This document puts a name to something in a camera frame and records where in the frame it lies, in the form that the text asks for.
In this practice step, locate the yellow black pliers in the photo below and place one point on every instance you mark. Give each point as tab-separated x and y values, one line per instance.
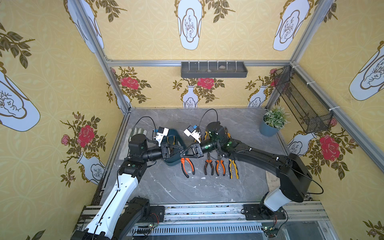
207	136
233	169

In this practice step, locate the left work glove beige green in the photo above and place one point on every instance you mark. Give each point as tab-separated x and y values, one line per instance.
124	148

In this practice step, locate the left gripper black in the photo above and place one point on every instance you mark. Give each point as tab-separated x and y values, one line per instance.
166	151

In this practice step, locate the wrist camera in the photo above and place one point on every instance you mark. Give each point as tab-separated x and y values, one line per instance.
161	132
192	131

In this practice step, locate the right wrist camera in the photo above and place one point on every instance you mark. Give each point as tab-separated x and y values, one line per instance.
192	131

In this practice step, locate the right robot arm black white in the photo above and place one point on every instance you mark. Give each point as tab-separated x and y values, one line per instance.
295	178

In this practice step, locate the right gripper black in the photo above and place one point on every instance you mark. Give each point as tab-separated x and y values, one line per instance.
200	148

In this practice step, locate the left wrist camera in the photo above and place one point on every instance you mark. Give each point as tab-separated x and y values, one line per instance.
161	132

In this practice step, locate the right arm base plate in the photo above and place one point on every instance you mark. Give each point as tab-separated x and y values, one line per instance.
255	211

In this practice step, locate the yellow long nose pliers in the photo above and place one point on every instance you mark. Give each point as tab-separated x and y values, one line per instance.
171	140

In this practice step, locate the grey wall shelf tray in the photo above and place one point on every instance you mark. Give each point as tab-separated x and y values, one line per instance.
213	69

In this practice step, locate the aluminium front rail frame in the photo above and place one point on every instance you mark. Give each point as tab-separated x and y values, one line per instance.
307	220

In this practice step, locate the right work glove beige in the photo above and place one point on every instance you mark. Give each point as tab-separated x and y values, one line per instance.
273	182

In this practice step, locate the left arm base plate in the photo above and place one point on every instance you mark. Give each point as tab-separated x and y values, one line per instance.
156	214

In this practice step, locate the teal plastic storage box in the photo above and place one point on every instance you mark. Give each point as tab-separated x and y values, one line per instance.
179	141

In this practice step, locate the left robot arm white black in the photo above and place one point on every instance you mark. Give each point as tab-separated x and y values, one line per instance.
119	213

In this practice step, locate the green white artificial plant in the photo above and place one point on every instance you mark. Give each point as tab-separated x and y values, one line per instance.
276	117

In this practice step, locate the black wire mesh basket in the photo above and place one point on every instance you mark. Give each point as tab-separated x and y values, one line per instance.
310	111

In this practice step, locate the blue flower pot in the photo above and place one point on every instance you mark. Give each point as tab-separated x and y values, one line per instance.
267	130

